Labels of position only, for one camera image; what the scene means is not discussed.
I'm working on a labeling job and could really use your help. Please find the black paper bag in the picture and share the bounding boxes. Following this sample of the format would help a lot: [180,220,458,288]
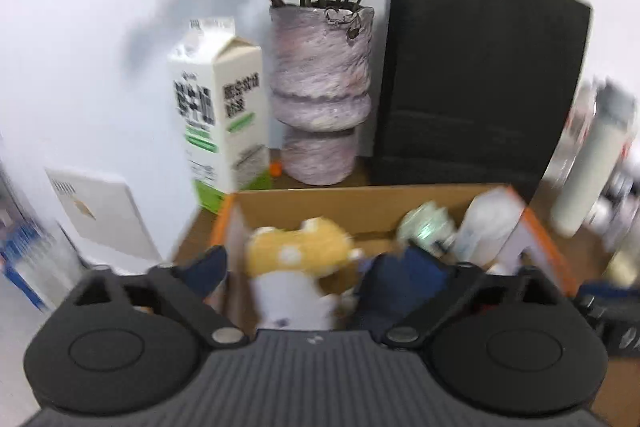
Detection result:
[370,0,593,202]

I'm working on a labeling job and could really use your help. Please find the pink textured vase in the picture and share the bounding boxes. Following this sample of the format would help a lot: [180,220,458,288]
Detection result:
[269,4,375,186]

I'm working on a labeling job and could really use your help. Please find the blue and white box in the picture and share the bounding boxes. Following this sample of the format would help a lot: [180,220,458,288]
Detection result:
[0,207,56,308]

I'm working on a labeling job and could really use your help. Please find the white thermos bottle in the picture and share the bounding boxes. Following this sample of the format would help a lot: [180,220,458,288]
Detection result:
[550,79,638,238]

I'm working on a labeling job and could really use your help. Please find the green glittery ball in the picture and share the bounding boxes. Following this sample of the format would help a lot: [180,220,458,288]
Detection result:
[397,202,458,253]

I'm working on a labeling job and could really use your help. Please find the orange and white cardboard box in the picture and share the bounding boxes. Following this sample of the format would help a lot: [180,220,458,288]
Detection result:
[210,184,581,343]

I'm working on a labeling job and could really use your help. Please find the purple cloth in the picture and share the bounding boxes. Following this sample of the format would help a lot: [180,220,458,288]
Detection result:
[352,254,416,333]

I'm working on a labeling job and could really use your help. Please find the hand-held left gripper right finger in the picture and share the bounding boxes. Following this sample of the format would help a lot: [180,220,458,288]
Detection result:
[382,249,581,350]

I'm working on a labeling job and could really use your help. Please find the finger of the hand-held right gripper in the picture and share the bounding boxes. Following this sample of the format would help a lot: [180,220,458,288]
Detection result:
[575,279,640,358]

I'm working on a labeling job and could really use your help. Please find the yellow and white plush toy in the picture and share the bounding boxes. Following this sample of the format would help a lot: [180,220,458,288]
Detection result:
[245,217,366,330]

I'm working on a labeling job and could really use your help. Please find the blurred white containers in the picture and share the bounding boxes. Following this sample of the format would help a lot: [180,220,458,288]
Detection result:
[590,147,640,278]

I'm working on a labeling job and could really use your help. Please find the white wall panel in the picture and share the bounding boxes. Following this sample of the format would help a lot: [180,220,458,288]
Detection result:
[45,168,163,263]

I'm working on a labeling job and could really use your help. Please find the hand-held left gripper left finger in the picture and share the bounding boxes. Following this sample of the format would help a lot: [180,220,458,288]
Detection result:
[62,246,251,350]

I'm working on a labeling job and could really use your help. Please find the white and green milk carton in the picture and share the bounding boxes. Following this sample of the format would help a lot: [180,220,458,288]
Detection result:
[167,17,273,212]

